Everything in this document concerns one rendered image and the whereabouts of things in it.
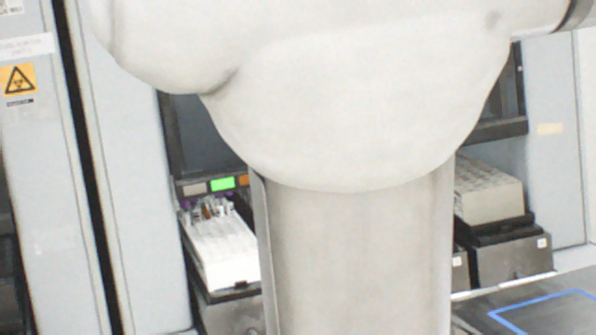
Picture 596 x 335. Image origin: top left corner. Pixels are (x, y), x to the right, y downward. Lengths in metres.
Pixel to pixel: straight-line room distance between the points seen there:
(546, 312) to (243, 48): 1.19
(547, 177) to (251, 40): 1.60
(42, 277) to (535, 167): 0.85
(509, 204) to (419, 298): 1.42
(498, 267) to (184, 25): 1.52
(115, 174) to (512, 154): 0.71
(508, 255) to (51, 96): 0.78
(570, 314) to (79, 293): 0.77
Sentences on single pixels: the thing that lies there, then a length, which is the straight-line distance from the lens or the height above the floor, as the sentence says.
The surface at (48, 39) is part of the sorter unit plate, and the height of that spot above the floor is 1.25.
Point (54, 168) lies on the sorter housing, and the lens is 1.80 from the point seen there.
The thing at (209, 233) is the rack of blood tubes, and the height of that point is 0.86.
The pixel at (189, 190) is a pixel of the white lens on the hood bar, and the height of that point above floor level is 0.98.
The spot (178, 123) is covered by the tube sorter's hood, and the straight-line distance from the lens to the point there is 1.79.
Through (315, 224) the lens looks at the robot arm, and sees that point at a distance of 0.53.
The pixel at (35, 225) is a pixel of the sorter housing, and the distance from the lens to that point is 1.82.
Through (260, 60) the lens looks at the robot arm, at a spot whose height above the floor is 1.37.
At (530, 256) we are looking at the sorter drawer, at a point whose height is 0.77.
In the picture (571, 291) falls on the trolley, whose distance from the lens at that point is 1.66.
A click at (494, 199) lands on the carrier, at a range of 1.97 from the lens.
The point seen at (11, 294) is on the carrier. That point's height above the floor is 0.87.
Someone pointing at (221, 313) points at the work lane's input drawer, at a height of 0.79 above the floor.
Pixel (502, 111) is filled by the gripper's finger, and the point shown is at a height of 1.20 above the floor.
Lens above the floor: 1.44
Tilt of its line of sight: 14 degrees down
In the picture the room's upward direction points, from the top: 8 degrees counter-clockwise
